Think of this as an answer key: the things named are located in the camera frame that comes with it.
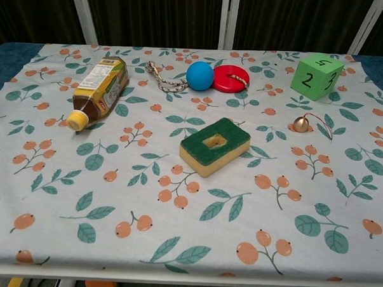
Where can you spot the green yellow sponge with hole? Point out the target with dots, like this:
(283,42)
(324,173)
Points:
(194,143)

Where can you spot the green numbered cube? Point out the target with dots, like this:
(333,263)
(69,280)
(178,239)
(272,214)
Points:
(308,78)

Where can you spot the amber tea bottle yellow cap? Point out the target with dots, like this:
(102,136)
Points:
(102,85)

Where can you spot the red disc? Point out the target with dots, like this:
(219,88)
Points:
(226,83)

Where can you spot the white table frame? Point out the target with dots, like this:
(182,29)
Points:
(185,278)

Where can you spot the blue ball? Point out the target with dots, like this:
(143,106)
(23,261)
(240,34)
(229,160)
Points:
(199,75)

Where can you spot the floral tablecloth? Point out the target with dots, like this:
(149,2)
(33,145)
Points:
(188,213)

